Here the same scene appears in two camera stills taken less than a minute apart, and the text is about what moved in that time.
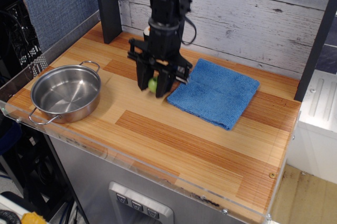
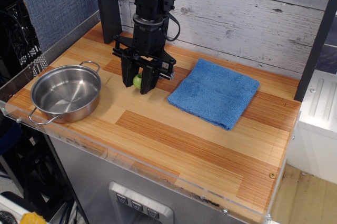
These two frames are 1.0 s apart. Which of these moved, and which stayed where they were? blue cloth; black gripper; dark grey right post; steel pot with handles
Moved: black gripper
Stayed: dark grey right post; blue cloth; steel pot with handles
